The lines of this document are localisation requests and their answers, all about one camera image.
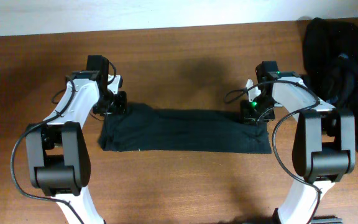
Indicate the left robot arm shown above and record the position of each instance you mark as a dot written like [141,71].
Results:
[58,159]

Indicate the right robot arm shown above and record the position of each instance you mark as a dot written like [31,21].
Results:
[324,148]

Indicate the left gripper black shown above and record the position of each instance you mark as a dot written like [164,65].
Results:
[114,107]

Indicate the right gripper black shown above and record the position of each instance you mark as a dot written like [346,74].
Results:
[247,117]

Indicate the pile of black clothes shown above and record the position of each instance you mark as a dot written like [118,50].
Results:
[330,59]

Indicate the black t-shirt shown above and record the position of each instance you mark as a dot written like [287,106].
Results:
[143,128]

